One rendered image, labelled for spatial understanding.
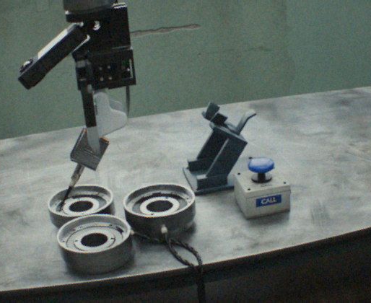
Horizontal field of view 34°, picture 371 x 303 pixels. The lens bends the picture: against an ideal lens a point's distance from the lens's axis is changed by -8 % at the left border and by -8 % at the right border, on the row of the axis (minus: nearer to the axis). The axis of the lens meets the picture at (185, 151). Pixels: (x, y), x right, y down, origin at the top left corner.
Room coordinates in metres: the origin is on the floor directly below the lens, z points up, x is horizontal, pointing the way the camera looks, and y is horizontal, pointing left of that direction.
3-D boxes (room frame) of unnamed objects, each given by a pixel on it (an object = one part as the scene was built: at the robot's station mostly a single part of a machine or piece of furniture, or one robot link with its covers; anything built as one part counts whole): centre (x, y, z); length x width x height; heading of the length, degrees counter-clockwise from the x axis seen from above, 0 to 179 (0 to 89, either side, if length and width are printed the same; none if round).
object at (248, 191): (0.87, -0.11, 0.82); 0.08 x 0.07 x 0.05; 99
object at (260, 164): (0.86, -0.11, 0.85); 0.04 x 0.04 x 0.05
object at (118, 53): (0.86, 0.11, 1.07); 0.09 x 0.08 x 0.12; 99
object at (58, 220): (0.86, 0.17, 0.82); 0.10 x 0.10 x 0.04
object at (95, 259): (0.75, 0.14, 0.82); 0.10 x 0.10 x 0.04
